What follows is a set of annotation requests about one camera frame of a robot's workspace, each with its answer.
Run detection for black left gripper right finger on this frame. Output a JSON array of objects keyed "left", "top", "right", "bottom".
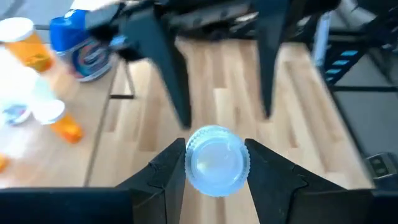
[{"left": 245, "top": 138, "right": 374, "bottom": 224}]

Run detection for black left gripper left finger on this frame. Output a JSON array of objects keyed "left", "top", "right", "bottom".
[{"left": 115, "top": 138, "right": 187, "bottom": 224}]

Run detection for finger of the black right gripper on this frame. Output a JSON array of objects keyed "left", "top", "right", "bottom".
[
  {"left": 253, "top": 24, "right": 282, "bottom": 118},
  {"left": 124, "top": 9, "right": 193, "bottom": 129}
]

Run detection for white bottle ribbed cap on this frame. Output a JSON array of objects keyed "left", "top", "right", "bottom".
[{"left": 184, "top": 124, "right": 251, "bottom": 198}]

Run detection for blue Tums bottle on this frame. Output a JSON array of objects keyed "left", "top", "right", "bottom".
[{"left": 49, "top": 8, "right": 118, "bottom": 83}]

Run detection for small orange pill bottle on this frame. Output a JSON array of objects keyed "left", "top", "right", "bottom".
[{"left": 32, "top": 99, "right": 85, "bottom": 145}]

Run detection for amber pill bottle white cap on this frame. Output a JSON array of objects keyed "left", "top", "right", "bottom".
[{"left": 0, "top": 17, "right": 55, "bottom": 73}]

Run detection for white opaque pill bottle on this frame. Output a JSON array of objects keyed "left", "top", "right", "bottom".
[{"left": 0, "top": 63, "right": 58, "bottom": 108}]

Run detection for wooden shelf black legs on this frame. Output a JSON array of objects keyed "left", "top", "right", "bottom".
[{"left": 0, "top": 37, "right": 137, "bottom": 189}]

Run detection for white box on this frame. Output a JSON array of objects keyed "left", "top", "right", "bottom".
[{"left": 70, "top": 0, "right": 122, "bottom": 12}]

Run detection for black control box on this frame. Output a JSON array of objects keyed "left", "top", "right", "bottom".
[{"left": 363, "top": 151, "right": 398, "bottom": 191}]

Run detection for silver bracket plate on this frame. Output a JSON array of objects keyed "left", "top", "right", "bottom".
[{"left": 312, "top": 12, "right": 331, "bottom": 68}]

